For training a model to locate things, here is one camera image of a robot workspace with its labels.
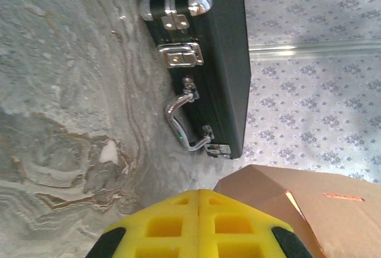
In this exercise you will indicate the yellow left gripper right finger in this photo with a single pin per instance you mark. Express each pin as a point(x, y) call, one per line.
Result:
point(208, 225)

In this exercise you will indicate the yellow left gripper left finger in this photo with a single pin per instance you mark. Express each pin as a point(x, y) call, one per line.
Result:
point(190, 225)

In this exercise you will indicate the brown cardboard box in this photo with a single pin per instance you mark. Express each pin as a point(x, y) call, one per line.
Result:
point(327, 219)

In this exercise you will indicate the black case with metal latches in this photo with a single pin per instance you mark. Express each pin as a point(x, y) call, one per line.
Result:
point(220, 61)

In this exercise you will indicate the aluminium frame post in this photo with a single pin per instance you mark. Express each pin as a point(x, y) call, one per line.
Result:
point(327, 50)

